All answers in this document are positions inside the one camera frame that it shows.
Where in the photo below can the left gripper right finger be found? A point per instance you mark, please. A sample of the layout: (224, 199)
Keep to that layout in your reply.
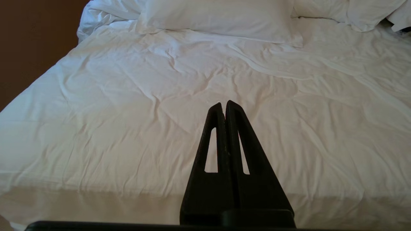
(260, 192)

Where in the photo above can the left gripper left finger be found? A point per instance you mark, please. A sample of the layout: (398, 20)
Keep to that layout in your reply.
(205, 192)

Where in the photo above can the white bed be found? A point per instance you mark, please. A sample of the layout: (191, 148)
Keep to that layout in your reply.
(135, 112)

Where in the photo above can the white pillow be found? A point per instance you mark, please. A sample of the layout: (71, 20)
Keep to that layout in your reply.
(221, 19)
(401, 17)
(359, 11)

